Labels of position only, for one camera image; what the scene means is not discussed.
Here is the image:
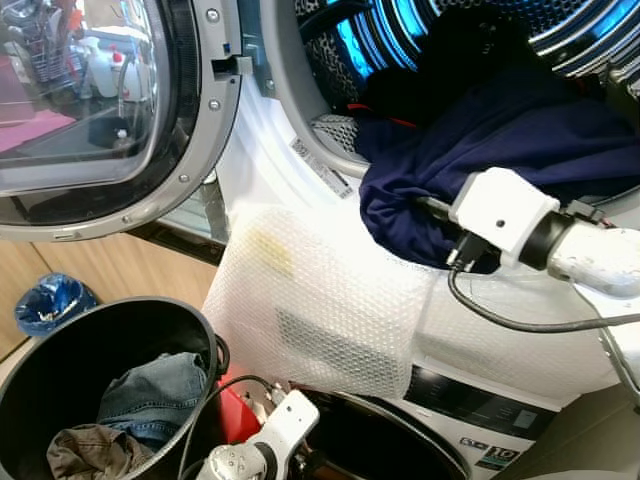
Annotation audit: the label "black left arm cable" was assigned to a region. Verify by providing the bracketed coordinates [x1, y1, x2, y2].
[175, 335, 291, 480]

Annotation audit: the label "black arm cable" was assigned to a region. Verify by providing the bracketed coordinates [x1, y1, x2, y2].
[447, 265, 640, 333]
[175, 335, 291, 480]

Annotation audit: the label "black garment with red trim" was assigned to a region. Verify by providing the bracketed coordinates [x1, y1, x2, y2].
[345, 10, 571, 126]

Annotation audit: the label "grey perforated lint filter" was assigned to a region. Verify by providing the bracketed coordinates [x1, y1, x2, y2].
[312, 113, 366, 161]

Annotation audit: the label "black round washer door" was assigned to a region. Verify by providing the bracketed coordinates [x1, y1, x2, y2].
[300, 390, 471, 480]

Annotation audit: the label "white washing machine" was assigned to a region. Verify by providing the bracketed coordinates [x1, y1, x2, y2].
[295, 365, 640, 480]

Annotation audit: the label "blue plastic bag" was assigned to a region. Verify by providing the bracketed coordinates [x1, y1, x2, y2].
[15, 272, 98, 336]

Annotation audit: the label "clear bubble wrap sheet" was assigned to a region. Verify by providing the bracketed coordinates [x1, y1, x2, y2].
[203, 200, 640, 401]

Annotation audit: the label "black round laundry bucket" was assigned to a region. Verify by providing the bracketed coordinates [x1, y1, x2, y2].
[0, 296, 229, 480]

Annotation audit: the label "brown grey crumpled garment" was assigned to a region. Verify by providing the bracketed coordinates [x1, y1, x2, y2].
[47, 425, 151, 480]

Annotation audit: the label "white tumble dryer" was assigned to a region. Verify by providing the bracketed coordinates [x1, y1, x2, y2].
[215, 0, 640, 301]

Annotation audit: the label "navy blue garment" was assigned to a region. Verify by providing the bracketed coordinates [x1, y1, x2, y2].
[358, 75, 640, 269]

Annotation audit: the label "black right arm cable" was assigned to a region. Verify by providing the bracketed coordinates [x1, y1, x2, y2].
[447, 265, 640, 333]

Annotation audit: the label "blue denim jeans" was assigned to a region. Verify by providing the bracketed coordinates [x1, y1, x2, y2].
[97, 352, 209, 451]

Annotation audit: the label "white barcode label sticker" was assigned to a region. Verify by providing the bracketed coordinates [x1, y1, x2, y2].
[290, 138, 353, 199]

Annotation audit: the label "grey round dryer door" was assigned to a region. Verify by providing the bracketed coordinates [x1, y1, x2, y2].
[0, 0, 246, 241]

